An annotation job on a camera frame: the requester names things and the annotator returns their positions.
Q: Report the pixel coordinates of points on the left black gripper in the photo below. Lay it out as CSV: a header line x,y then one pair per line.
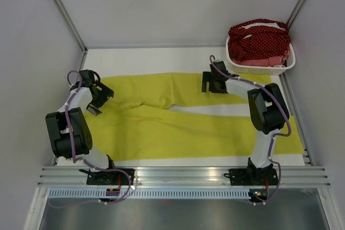
x,y
105,93

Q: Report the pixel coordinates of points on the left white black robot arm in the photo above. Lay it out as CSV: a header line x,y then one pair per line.
x,y
69,134

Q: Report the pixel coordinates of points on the red polka dot garment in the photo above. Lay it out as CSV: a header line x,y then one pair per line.
x,y
258,39

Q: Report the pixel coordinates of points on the white slotted cable duct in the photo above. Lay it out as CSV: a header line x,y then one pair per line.
x,y
59,192

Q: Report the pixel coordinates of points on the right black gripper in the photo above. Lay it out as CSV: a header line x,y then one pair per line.
x,y
208,77

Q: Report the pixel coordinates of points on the yellow-green trousers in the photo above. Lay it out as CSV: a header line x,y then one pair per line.
x,y
138,122

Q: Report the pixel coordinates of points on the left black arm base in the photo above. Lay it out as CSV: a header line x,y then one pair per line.
x,y
109,178

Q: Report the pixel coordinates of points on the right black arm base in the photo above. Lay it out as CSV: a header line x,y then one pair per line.
x,y
252,177

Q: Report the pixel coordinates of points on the white plastic laundry basket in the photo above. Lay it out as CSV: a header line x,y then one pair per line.
x,y
290,62

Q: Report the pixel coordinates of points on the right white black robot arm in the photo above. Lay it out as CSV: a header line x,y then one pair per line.
x,y
268,113

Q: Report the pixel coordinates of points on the left aluminium frame post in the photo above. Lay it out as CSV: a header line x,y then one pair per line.
x,y
70,24

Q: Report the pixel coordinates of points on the aluminium mounting rail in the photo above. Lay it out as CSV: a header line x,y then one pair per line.
x,y
190,176

